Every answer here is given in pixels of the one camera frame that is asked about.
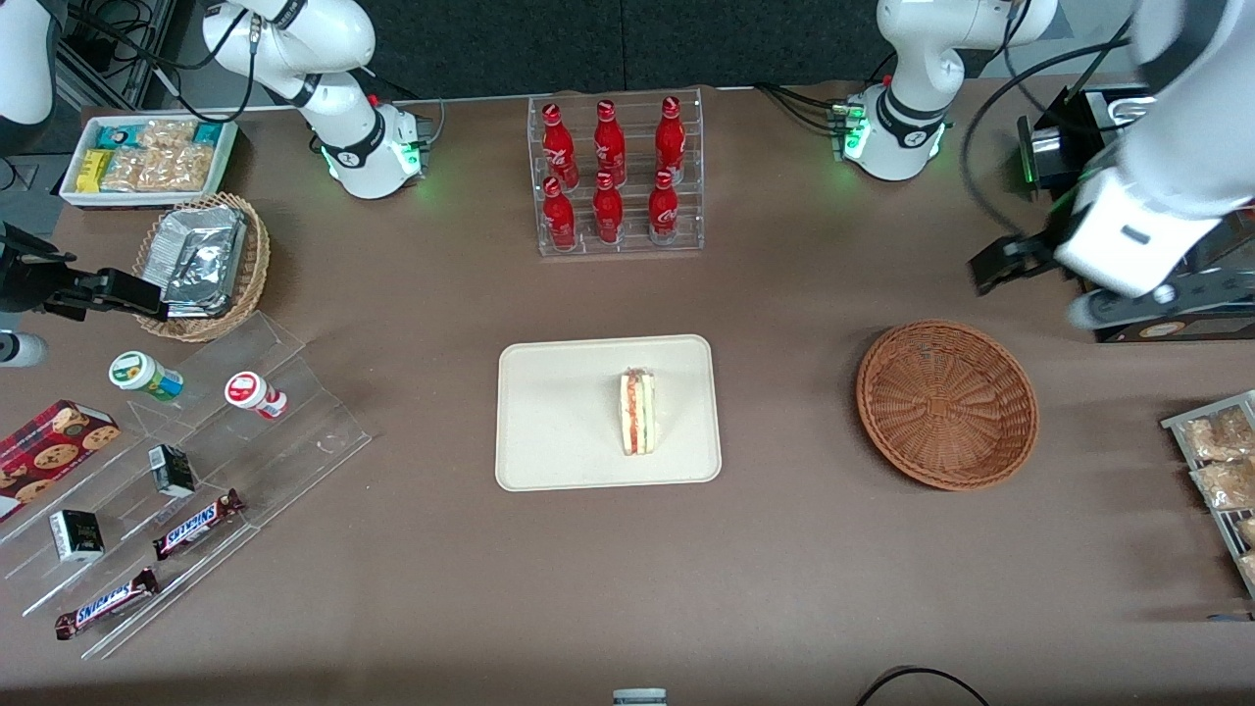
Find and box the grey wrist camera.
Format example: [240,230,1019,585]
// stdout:
[1067,270,1255,331]
[0,332,49,369]

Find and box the triangular sandwich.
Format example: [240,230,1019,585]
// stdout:
[618,367,657,457]

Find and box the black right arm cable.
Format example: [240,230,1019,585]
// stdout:
[59,0,258,124]

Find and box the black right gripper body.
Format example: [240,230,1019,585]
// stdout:
[0,224,79,317]

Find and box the silver foil pouch stack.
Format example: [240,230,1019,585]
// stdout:
[157,206,248,320]

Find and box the small black carton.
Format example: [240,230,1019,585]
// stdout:
[148,444,197,499]
[49,509,105,564]

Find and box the red cola bottle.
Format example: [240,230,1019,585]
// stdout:
[592,172,625,245]
[648,170,679,245]
[542,176,577,252]
[655,95,686,185]
[594,99,628,187]
[541,102,577,189]

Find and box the white rectangular snack tray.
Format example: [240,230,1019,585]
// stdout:
[59,116,239,209]

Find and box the black looping arm cable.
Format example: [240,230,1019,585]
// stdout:
[959,18,1140,234]

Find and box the black cable on table edge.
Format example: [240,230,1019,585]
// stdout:
[856,666,991,706]

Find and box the black sealing machine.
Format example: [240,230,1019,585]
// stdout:
[1017,83,1255,344]

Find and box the metal wire rack tray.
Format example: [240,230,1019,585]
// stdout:
[1160,389,1255,601]

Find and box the red label yogurt cup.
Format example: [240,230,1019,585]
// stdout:
[225,371,288,421]

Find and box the red plaid cookie box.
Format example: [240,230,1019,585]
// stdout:
[0,399,122,523]

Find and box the light tan wicker basket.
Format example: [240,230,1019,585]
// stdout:
[132,192,272,343]

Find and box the green label yogurt cup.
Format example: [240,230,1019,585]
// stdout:
[108,350,184,403]

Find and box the cream rectangular plastic tray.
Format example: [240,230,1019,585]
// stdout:
[495,334,724,492]

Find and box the clear peanut snack bag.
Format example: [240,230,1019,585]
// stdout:
[101,147,144,192]
[137,145,214,193]
[137,120,198,153]

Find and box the snickers chocolate bar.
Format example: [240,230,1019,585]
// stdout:
[54,567,160,641]
[152,487,246,561]

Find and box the clear acrylic bottle rack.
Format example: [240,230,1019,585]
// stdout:
[527,87,705,258]

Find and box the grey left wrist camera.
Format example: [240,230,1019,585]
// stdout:
[1067,270,1255,331]

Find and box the clear acrylic stepped display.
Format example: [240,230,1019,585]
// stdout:
[0,312,374,660]

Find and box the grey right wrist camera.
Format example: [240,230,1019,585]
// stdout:
[0,332,49,369]

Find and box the brown round wicker basket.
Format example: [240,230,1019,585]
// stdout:
[856,320,1040,491]

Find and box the black base cable bundle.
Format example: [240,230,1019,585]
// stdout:
[755,82,850,135]

